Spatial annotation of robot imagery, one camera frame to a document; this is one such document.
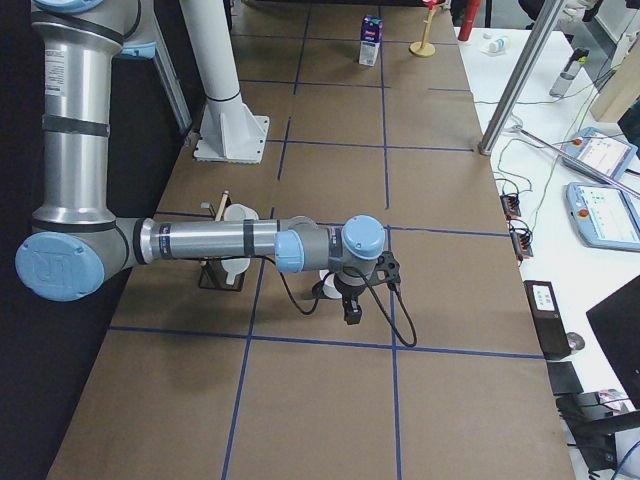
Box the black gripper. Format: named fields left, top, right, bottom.
left=334, top=271, right=366, bottom=325

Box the white smiley face mug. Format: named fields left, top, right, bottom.
left=312, top=269, right=342, bottom=300

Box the blue Pascual milk carton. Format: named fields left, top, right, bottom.
left=358, top=14, right=383, bottom=67

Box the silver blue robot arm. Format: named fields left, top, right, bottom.
left=15, top=1, right=393, bottom=325

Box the white ribbed HOME mug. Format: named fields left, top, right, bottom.
left=220, top=257, right=250, bottom=289

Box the black box with white label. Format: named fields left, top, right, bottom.
left=523, top=280, right=571, bottom=360

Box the black monitor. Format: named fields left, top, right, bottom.
left=587, top=277, right=640, bottom=408

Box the near teach pendant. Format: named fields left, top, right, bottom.
left=565, top=182, right=639, bottom=252

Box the teach pendant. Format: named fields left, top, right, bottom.
left=560, top=127, right=638, bottom=180
left=565, top=182, right=639, bottom=252

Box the wooden stand with round base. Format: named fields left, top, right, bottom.
left=409, top=1, right=436, bottom=58

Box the far teach pendant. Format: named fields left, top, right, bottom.
left=560, top=127, right=638, bottom=180

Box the white plastic bottle lying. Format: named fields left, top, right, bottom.
left=481, top=35, right=511, bottom=56

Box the clear water bottle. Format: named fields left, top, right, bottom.
left=549, top=48, right=589, bottom=98

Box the red cylinder bottle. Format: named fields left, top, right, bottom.
left=458, top=0, right=482, bottom=42

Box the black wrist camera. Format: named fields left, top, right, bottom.
left=371, top=251, right=401, bottom=293

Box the black camera cable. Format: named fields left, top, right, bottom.
left=275, top=257, right=418, bottom=349

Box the black wire mug rack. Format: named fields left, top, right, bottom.
left=198, top=190, right=244, bottom=292

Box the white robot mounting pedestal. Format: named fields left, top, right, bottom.
left=180, top=0, right=270, bottom=164

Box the aluminium frame post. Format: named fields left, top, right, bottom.
left=478, top=0, right=564, bottom=156

